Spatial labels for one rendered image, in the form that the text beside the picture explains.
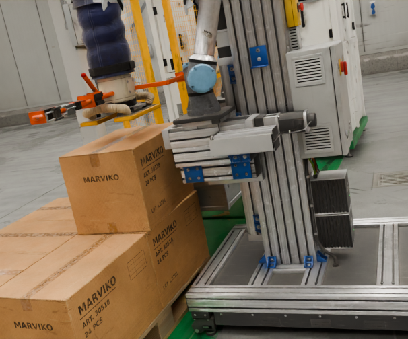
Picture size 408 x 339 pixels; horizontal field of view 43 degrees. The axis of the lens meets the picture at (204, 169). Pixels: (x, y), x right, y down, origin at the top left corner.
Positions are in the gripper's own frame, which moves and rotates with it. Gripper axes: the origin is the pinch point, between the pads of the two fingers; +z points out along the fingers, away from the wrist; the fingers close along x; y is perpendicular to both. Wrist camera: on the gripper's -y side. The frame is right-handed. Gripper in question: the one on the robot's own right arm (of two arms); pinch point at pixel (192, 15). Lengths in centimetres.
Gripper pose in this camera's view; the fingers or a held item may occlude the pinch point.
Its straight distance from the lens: 303.1
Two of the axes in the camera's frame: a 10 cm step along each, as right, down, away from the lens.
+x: 5.3, -3.0, 7.9
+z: 1.8, 9.5, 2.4
